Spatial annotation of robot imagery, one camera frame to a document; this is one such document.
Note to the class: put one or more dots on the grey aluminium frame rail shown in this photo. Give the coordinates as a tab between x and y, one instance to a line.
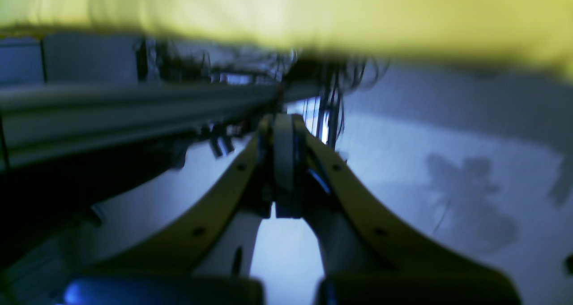
45	122

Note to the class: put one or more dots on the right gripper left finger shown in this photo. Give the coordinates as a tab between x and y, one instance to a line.
203	258

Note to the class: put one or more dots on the yellow table cloth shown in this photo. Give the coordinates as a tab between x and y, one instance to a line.
531	34

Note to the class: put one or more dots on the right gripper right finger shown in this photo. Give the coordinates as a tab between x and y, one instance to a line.
369	255

